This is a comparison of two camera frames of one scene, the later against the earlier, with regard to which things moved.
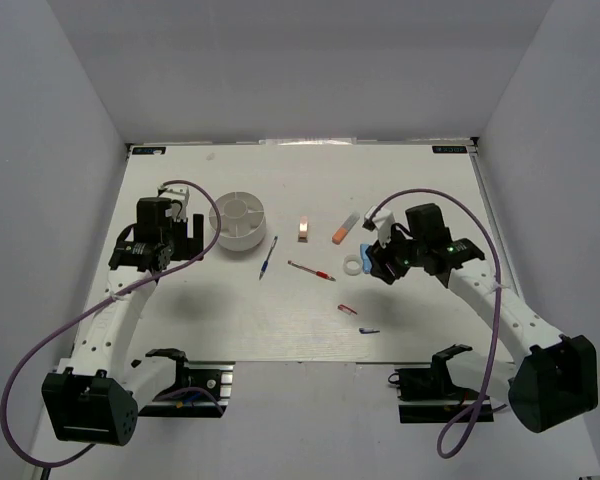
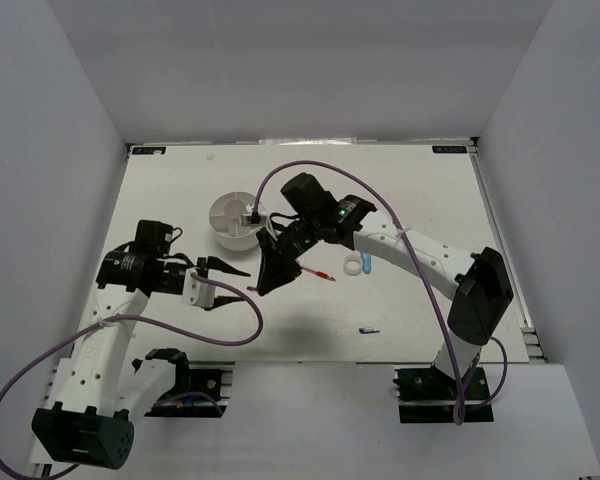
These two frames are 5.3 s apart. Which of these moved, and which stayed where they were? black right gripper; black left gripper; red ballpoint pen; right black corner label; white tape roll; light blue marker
Moved: black left gripper; black right gripper
Stayed: light blue marker; red ballpoint pen; white tape roll; right black corner label
